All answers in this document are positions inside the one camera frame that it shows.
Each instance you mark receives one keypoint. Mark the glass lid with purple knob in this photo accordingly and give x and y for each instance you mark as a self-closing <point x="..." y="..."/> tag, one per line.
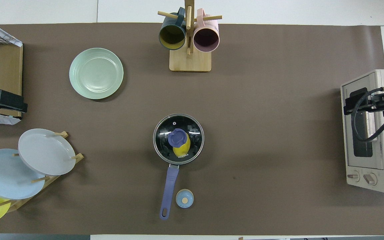
<point x="177" y="137"/>

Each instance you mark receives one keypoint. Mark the yellow lemon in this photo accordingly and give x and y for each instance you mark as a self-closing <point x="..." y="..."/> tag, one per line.
<point x="182" y="152"/>

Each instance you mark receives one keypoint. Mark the grey plate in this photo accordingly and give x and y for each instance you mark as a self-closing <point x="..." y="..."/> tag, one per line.
<point x="45" y="151"/>

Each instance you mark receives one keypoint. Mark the light blue plate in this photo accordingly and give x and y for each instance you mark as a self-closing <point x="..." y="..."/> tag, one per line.
<point x="5" y="176"/>

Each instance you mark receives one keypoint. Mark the wooden plate rack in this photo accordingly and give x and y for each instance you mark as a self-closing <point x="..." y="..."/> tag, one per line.
<point x="40" y="179"/>

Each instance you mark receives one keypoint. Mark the pale green plate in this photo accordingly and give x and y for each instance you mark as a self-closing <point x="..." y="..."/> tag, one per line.
<point x="95" y="73"/>

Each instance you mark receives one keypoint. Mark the white patterned cloth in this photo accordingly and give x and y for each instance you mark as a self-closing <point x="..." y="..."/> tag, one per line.
<point x="13" y="40"/>

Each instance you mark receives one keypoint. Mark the brown table mat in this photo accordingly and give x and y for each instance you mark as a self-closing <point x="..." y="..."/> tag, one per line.
<point x="262" y="100"/>

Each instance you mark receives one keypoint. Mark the pink mug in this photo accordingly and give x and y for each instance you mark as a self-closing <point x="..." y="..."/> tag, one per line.
<point x="206" y="39"/>

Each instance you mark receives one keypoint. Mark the wooden mug tree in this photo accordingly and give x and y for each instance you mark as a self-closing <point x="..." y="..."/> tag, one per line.
<point x="190" y="63"/>

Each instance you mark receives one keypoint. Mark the dark teal mug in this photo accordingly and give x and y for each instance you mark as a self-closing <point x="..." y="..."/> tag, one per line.
<point x="172" y="36"/>

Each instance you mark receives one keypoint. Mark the small blue kitchen timer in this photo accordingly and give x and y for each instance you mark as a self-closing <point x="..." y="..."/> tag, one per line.
<point x="184" y="198"/>

